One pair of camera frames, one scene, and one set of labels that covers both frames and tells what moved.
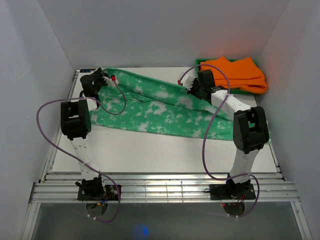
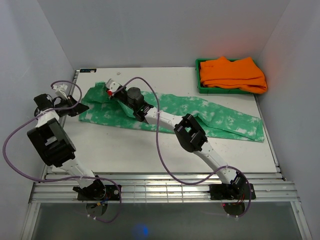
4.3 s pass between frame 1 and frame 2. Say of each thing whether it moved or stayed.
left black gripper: moved
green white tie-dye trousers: moved
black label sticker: stayed
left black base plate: stayed
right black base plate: stayed
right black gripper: moved
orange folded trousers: stayed
